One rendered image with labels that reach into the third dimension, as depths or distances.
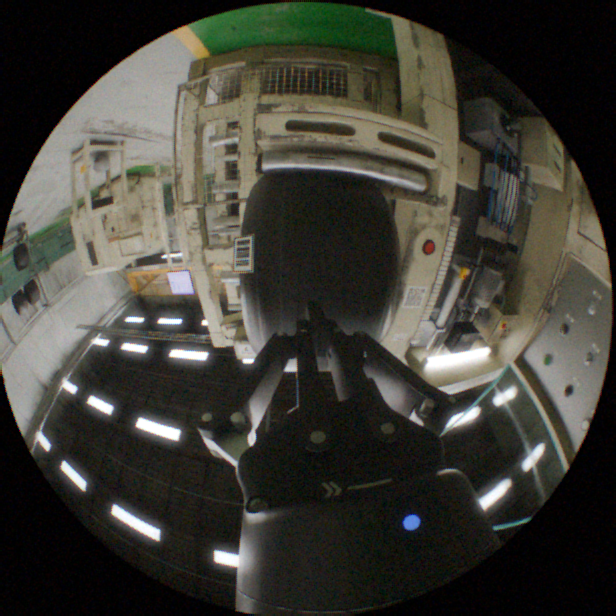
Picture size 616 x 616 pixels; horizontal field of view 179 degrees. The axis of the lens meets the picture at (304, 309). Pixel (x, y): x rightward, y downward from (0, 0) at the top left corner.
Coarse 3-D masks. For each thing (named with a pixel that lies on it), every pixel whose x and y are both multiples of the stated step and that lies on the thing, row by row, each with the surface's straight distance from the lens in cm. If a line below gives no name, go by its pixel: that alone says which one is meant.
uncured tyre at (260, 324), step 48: (288, 192) 35; (336, 192) 36; (288, 240) 30; (336, 240) 31; (384, 240) 34; (240, 288) 35; (288, 288) 30; (336, 288) 30; (384, 288) 33; (384, 336) 44
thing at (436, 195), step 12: (408, 168) 56; (444, 168) 45; (432, 180) 47; (444, 180) 45; (384, 192) 68; (396, 192) 60; (408, 192) 54; (420, 192) 49; (432, 192) 46; (444, 192) 45; (432, 204) 45; (444, 204) 45
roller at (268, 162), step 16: (272, 160) 39; (288, 160) 38; (304, 160) 38; (320, 160) 39; (336, 160) 39; (352, 160) 40; (368, 160) 42; (352, 176) 41; (368, 176) 41; (384, 176) 42; (400, 176) 43; (416, 176) 45
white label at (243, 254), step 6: (252, 234) 32; (234, 240) 34; (240, 240) 33; (246, 240) 32; (252, 240) 32; (234, 246) 34; (240, 246) 33; (246, 246) 32; (252, 246) 31; (234, 252) 33; (240, 252) 33; (246, 252) 32; (252, 252) 31; (234, 258) 33; (240, 258) 32; (246, 258) 32; (252, 258) 31; (234, 264) 33; (240, 264) 32; (246, 264) 32; (252, 264) 31; (234, 270) 33; (240, 270) 32; (246, 270) 32; (252, 270) 31
